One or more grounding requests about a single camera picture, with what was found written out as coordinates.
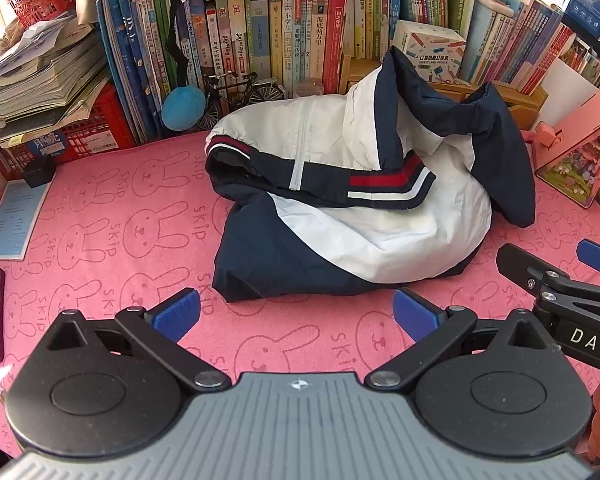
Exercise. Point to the miniature bicycle model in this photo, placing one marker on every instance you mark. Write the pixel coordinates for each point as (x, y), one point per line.
(245, 92)

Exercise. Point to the red plastic crate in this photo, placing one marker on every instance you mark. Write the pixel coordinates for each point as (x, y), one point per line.
(95, 125)

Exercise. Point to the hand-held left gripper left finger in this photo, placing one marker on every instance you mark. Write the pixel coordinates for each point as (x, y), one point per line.
(175, 312)

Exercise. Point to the white printed box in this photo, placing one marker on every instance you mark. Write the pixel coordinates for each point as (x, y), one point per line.
(427, 50)

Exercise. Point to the light blue leaflet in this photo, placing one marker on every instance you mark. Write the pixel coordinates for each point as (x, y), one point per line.
(15, 220)

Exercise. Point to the navy and white jacket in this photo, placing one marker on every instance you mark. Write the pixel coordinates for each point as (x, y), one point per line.
(380, 225)

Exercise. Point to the wooden drawer organizer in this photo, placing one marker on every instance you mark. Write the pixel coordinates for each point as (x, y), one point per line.
(525, 100)

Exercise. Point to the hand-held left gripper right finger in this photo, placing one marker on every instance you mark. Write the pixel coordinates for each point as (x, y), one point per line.
(415, 312)

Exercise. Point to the row of upright books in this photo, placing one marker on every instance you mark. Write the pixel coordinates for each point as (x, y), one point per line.
(260, 35)

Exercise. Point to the pink miniature dollhouse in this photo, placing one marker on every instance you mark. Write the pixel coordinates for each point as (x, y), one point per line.
(580, 130)

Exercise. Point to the blue plush ball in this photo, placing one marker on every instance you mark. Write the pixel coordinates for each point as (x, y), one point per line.
(182, 107)

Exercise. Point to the translucent plastic container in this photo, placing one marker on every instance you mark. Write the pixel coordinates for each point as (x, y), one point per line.
(307, 89)

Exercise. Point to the pink rabbit print blanket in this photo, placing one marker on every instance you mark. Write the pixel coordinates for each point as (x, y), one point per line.
(130, 240)

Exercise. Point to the small black box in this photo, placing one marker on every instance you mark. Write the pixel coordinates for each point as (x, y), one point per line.
(37, 172)

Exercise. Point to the stack of papers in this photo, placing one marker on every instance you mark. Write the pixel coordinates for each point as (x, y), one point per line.
(45, 80)

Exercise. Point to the white board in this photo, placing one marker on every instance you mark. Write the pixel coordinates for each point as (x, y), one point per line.
(565, 90)

